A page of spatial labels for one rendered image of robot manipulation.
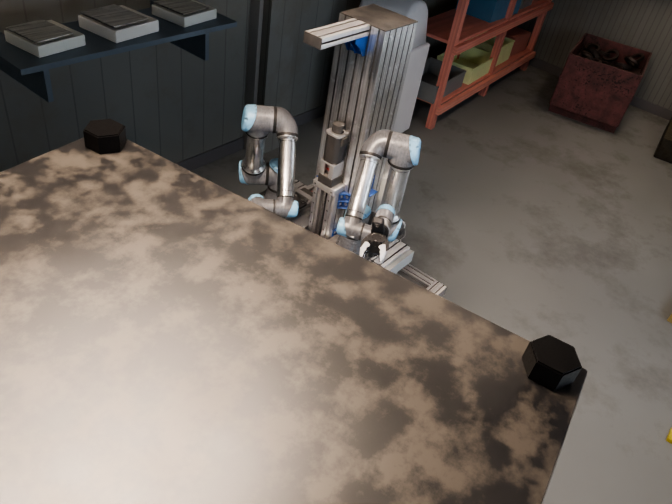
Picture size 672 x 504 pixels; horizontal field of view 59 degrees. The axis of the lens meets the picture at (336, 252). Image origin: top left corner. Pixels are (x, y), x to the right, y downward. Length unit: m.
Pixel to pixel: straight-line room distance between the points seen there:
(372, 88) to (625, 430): 2.61
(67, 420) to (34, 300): 0.28
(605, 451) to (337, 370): 3.02
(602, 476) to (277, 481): 3.05
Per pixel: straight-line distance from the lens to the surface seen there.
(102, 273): 1.23
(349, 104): 2.78
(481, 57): 7.76
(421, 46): 5.87
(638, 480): 3.96
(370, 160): 2.52
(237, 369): 1.05
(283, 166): 2.61
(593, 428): 4.04
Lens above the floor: 2.82
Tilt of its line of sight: 39 degrees down
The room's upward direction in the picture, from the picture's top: 11 degrees clockwise
